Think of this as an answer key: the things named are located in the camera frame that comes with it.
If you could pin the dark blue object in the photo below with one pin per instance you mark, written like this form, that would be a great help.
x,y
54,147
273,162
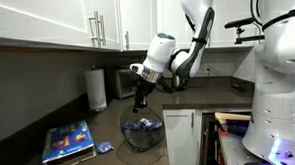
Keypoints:
x,y
238,127

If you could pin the wooden board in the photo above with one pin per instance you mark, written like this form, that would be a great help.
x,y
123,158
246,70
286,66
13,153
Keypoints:
x,y
232,116

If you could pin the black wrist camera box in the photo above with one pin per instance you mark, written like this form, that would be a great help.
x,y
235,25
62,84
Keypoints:
x,y
165,86

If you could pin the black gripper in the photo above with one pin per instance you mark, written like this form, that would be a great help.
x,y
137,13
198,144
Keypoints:
x,y
144,89

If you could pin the blue printed cardboard box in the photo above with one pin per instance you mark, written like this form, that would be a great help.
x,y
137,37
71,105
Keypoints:
x,y
66,139

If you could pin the steel electric kettle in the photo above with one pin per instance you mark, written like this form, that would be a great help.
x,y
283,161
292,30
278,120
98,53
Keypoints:
x,y
176,82

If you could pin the white lower cabinet door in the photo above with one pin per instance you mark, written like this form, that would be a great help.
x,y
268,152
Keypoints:
x,y
180,141

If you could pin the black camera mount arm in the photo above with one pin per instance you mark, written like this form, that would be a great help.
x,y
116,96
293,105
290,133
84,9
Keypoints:
x,y
249,38

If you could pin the black stereo camera bar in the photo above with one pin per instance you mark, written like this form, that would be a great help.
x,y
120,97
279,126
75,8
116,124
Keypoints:
x,y
240,22

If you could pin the wide white upper cabinet door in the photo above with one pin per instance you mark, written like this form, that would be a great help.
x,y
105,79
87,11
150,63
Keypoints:
x,y
34,17

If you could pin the white wall outlet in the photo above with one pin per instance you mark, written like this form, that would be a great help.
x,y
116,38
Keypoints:
x,y
207,69

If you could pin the silver toaster oven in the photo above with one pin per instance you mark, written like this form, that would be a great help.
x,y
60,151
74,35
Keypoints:
x,y
124,83

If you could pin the perforated metal workbench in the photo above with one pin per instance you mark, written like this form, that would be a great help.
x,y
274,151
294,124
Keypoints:
x,y
232,150

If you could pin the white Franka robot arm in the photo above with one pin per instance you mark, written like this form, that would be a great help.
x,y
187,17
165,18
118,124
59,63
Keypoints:
x,y
278,87

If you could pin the small blue snack packet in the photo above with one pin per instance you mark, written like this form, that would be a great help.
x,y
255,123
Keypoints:
x,y
104,146

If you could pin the white paper towel roll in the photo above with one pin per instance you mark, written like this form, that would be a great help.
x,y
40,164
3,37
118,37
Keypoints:
x,y
96,89

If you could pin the small dark counter object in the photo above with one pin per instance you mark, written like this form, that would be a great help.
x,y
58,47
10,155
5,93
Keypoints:
x,y
237,87

